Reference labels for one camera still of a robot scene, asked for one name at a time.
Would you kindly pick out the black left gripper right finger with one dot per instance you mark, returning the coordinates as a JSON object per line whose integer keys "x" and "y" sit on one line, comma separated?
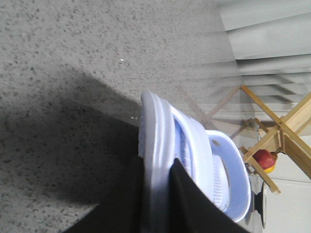
{"x": 190, "y": 211}

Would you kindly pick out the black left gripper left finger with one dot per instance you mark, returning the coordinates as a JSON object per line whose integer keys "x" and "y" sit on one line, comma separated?
{"x": 119, "y": 212}

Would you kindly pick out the light blue slipper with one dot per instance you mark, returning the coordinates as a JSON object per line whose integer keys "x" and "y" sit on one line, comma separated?
{"x": 238, "y": 180}
{"x": 165, "y": 133}

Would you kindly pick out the red yellow apple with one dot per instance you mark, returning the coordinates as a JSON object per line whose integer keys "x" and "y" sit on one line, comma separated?
{"x": 266, "y": 160}

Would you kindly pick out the wooden folding rack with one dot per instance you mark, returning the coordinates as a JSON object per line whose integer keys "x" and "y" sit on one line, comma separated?
{"x": 282, "y": 137}

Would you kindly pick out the pale green curtain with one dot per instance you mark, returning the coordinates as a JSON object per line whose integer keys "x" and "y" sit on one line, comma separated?
{"x": 271, "y": 42}

